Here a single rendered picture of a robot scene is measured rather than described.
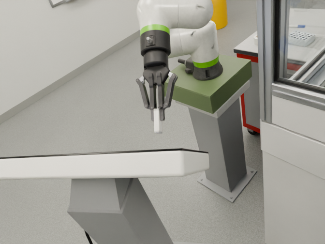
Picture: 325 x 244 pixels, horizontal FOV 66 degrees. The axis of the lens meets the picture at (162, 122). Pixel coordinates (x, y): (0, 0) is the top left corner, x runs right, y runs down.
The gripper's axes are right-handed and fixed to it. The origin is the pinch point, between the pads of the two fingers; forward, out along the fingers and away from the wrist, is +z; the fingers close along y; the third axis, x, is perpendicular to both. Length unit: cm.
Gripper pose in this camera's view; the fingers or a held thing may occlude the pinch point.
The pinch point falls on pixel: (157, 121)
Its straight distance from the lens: 73.8
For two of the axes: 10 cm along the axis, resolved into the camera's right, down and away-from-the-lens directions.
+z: 0.4, 9.9, -1.4
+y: 9.5, -0.8, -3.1
